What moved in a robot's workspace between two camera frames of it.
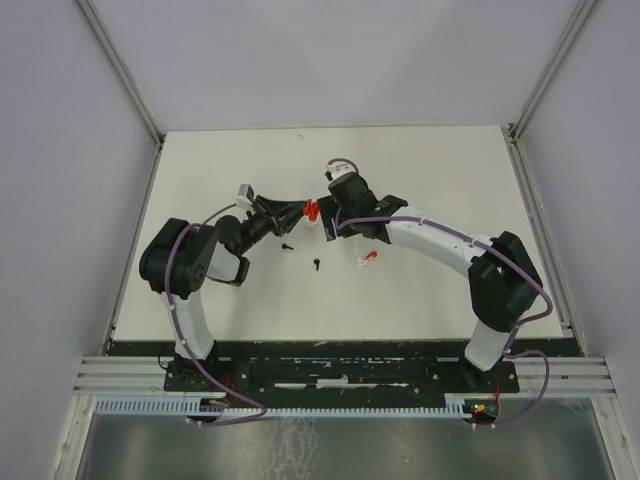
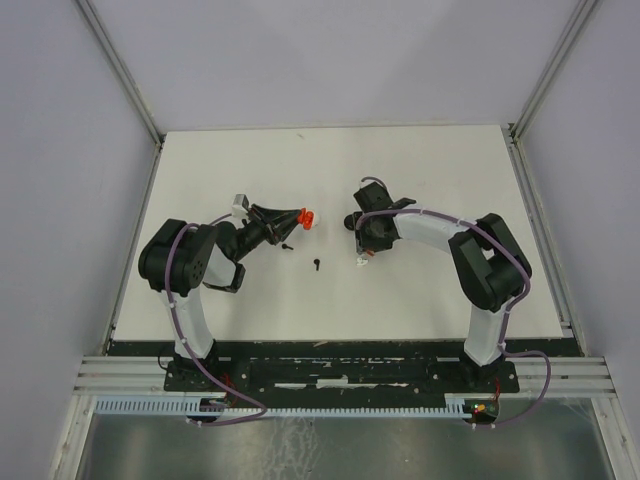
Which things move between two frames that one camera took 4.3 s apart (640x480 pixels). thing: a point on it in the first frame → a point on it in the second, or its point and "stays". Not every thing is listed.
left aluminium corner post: x=120 y=73 stays
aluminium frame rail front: x=570 y=377 stays
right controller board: x=483 y=411 stays
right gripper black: x=329 y=209 → x=362 y=241
